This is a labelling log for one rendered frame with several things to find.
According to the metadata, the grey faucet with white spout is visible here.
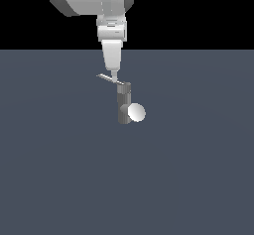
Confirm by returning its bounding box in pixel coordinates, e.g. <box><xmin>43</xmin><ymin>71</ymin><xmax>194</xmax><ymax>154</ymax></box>
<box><xmin>116</xmin><ymin>81</ymin><xmax>147</xmax><ymax>125</ymax></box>

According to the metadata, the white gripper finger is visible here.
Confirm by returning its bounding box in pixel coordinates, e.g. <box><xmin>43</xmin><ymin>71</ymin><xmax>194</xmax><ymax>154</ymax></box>
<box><xmin>101</xmin><ymin>39</ymin><xmax>124</xmax><ymax>83</ymax></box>

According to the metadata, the thin grey faucet handle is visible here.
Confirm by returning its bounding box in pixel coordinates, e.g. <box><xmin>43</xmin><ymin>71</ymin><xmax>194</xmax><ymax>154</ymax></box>
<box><xmin>95</xmin><ymin>73</ymin><xmax>127</xmax><ymax>86</ymax></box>

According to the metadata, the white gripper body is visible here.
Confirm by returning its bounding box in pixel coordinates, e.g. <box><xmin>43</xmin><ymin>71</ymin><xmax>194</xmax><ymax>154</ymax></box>
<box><xmin>96</xmin><ymin>13</ymin><xmax>128</xmax><ymax>43</ymax></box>

